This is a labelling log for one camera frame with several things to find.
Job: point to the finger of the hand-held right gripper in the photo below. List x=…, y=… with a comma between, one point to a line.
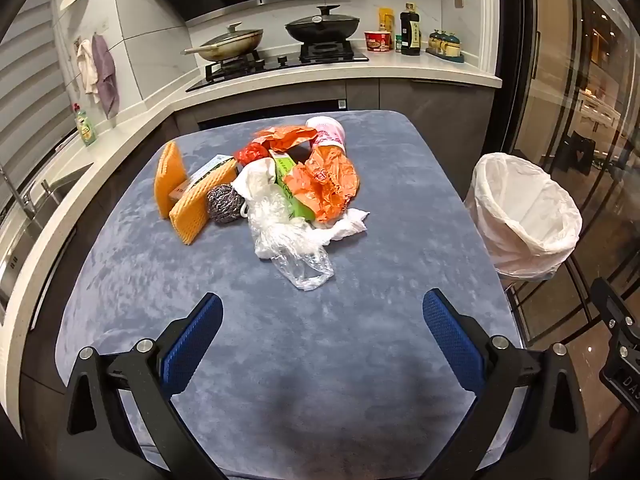
x=614, y=310

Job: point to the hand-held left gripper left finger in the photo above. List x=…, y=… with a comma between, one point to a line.
x=192, y=340

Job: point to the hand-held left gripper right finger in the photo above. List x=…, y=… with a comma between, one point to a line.
x=452, y=340

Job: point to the round waste bin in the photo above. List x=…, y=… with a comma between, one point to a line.
x=530, y=276

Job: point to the orange ribbed sponge cloth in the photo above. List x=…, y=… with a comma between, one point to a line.
x=192, y=215
x=167, y=180

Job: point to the white lined trash bin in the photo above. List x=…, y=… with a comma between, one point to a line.
x=525, y=210

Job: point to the steel wool scrubber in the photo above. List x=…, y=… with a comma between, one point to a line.
x=225, y=203

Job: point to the red plastic bag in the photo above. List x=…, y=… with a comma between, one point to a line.
x=252, y=152

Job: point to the person's right hand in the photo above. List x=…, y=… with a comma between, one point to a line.
x=617, y=430

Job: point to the blue-grey velvet table cloth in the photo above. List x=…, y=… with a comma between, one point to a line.
x=325, y=335

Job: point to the clear plastic bag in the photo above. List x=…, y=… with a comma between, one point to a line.
x=285, y=245

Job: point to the small brown cardboard box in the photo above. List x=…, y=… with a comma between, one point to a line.
x=181, y=191

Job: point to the crumpled white tissue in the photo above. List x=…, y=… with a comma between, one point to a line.
x=350, y=222

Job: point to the crumpled white plastic bag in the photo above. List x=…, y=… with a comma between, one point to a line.
x=257, y=177

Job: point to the green and white carton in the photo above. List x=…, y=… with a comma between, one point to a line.
x=212, y=166

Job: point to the large orange plastic bag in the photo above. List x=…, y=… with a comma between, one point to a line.
x=330, y=185

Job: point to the stainless steel sink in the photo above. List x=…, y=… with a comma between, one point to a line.
x=65, y=180

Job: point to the chrome sink faucet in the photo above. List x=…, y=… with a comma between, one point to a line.
x=22, y=197

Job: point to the small orange plastic bag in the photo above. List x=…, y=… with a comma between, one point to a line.
x=287, y=136

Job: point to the black-framed glass sliding door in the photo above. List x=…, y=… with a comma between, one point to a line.
x=560, y=85

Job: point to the green dish soap bottle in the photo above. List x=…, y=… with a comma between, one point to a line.
x=85, y=127

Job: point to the pink and white paper cup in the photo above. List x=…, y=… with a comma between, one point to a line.
x=327, y=132

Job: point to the purple hanging towel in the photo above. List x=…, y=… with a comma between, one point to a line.
x=105, y=80

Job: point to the black gas stove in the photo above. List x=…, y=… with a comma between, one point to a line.
x=280, y=67

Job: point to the white hanging towel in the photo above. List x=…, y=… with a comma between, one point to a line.
x=86, y=67

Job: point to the spice jar set on tray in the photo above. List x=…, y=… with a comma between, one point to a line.
x=445, y=45

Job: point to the beige frying pan with lid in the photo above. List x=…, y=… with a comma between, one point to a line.
x=230, y=42

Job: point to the small green-capped bottle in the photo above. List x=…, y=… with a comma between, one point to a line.
x=398, y=45

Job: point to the white window blind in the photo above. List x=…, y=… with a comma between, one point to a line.
x=30, y=85

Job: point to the dark soy sauce bottle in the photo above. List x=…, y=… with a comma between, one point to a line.
x=410, y=35

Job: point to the red instant noodle cup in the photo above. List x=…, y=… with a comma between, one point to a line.
x=377, y=41

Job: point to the yellow seasoning package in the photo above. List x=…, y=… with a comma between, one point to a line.
x=385, y=19

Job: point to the black wok with lid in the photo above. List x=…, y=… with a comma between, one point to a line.
x=322, y=30

